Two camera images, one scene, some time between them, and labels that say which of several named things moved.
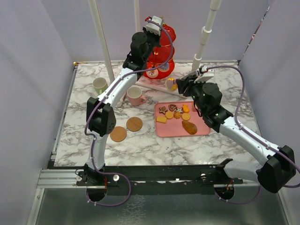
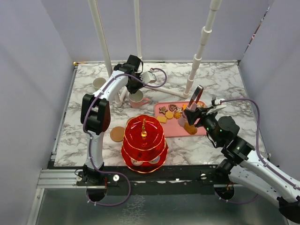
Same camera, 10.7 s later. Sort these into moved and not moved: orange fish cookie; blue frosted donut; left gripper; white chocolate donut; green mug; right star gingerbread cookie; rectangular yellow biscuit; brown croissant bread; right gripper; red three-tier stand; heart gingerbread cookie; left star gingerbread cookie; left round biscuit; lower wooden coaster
Moved: left gripper; red three-tier stand; blue frosted donut; white chocolate donut; right gripper
Not moved: green mug; left star gingerbread cookie; rectangular yellow biscuit; left round biscuit; orange fish cookie; lower wooden coaster; brown croissant bread; heart gingerbread cookie; right star gingerbread cookie
